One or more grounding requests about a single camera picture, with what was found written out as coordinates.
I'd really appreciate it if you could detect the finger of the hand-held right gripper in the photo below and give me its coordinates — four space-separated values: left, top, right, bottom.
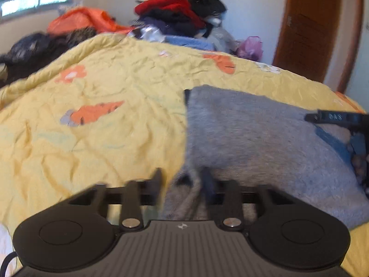
348 131 369 156
304 108 369 132

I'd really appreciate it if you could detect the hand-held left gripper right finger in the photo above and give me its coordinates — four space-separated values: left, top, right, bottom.
201 167 292 232

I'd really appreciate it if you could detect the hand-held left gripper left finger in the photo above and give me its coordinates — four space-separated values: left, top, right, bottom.
68 167 164 231

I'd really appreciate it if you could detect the grey sweater with navy sleeves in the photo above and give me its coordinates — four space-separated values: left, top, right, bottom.
161 84 369 231

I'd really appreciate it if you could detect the person's right hand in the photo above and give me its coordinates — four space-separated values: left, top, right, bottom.
352 153 369 198

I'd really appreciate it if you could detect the yellow printed blanket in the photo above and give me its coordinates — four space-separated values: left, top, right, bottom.
0 33 369 277

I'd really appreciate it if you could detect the brown wooden door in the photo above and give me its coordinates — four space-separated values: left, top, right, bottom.
272 0 344 84

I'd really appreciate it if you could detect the pink plastic bag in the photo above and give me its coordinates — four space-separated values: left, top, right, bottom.
236 36 265 62

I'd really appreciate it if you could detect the light grey garment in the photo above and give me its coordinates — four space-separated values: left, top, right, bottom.
207 27 240 54

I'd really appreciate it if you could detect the blue towel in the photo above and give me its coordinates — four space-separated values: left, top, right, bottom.
164 35 215 51

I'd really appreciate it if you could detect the white plastic bag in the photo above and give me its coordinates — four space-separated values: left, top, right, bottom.
126 25 165 42

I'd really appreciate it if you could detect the navy garment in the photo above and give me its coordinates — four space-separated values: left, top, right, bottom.
138 16 214 39

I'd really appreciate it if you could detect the orange garment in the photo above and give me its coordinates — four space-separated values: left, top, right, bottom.
47 6 134 36

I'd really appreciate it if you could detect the red garment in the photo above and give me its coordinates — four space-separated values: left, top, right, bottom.
134 0 207 30

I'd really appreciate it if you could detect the dark patterned cloth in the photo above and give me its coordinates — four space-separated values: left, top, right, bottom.
0 27 97 89

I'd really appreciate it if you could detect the window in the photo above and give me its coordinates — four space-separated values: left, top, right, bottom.
0 0 73 21

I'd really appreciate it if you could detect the brown door frame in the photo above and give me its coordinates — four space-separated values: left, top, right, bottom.
337 0 366 93

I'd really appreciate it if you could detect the black cable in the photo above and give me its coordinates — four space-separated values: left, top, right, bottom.
3 250 18 277

